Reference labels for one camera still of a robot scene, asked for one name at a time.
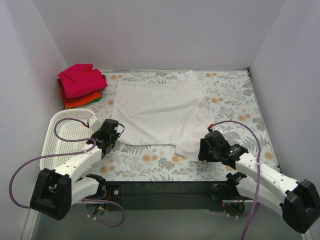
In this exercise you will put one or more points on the white t shirt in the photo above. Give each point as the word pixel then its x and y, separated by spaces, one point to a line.
pixel 175 114

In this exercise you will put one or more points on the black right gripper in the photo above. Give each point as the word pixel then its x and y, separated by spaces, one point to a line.
pixel 203 150

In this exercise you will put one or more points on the pink folded t shirt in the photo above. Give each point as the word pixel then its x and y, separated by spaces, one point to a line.
pixel 81 79

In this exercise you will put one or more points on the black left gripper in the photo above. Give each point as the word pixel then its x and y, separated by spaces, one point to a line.
pixel 110 144

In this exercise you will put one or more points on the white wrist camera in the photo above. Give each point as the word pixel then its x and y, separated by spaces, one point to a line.
pixel 213 127
pixel 94 123

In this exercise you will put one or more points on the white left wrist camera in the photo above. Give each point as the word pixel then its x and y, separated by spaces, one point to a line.
pixel 94 123

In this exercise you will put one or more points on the orange folded t shirt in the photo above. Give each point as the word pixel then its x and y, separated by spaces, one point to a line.
pixel 80 101

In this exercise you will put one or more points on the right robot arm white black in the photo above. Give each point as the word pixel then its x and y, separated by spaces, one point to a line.
pixel 298 202

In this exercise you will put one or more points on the white perforated plastic basket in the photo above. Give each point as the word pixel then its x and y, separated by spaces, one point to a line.
pixel 67 133

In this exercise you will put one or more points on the aluminium extrusion rail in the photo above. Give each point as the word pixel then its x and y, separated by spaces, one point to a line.
pixel 237 201

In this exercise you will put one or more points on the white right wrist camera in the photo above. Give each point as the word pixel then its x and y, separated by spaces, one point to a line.
pixel 213 127

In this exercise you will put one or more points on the green folded t shirt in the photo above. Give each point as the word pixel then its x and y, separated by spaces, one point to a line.
pixel 97 99

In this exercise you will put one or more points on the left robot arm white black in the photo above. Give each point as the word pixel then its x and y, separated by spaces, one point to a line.
pixel 57 189

